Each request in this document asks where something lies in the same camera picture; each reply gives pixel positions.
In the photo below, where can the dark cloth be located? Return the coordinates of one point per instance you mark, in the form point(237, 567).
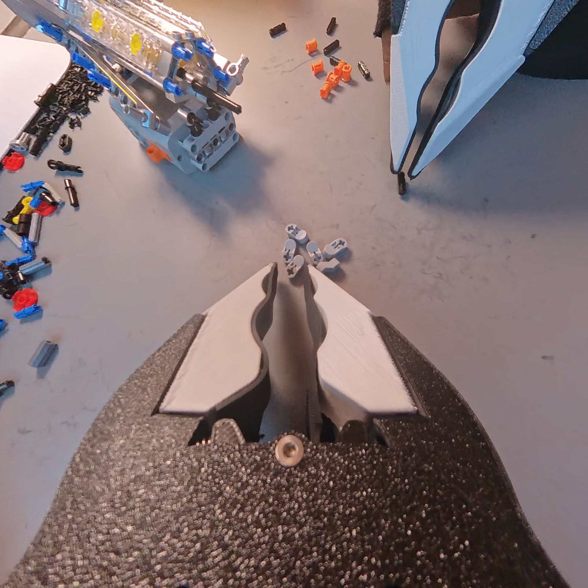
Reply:
point(560, 69)

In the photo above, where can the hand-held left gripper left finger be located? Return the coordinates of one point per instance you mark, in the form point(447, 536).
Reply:
point(220, 358)

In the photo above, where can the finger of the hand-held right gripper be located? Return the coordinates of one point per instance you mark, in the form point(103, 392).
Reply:
point(404, 92)
point(482, 78)

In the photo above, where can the cluster of orange bushes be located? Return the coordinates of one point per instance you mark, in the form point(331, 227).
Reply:
point(317, 68)

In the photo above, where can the black brick pin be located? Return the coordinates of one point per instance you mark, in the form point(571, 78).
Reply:
point(336, 60)
point(331, 46)
point(402, 183)
point(364, 70)
point(331, 25)
point(278, 30)

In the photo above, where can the brick engine model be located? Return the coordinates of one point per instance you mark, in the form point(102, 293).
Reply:
point(206, 138)

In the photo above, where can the grey tube brick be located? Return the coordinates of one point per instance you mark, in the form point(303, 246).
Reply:
point(43, 353)

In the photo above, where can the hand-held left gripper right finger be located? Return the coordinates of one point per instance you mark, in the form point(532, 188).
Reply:
point(358, 358)

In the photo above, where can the scatter of small mixed parts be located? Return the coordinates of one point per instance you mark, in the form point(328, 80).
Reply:
point(25, 298)

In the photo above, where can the pile of grey connectors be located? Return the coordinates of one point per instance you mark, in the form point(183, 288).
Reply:
point(335, 248)

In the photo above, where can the grey desk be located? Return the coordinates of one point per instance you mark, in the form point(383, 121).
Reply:
point(459, 275)

